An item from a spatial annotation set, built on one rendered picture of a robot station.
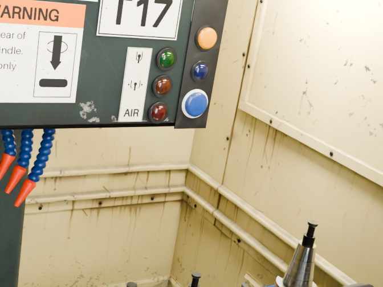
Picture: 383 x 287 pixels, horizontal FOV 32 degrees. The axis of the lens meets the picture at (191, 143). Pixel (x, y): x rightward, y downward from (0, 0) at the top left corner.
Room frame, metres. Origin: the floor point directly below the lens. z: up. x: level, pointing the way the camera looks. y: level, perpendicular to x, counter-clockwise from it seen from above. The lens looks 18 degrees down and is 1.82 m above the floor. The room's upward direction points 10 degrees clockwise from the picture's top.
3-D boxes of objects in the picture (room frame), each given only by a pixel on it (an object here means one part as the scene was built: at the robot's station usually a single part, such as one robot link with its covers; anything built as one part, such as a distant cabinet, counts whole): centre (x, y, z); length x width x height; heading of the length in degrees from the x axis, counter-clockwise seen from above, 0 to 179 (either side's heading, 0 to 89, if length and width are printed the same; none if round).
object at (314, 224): (0.87, -0.19, 1.43); 0.02 x 0.02 x 0.03
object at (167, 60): (0.74, 0.04, 1.68); 0.02 x 0.01 x 0.02; 124
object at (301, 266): (0.87, -0.19, 1.38); 0.04 x 0.04 x 0.07
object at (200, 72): (0.77, 0.00, 1.66); 0.02 x 0.01 x 0.02; 124
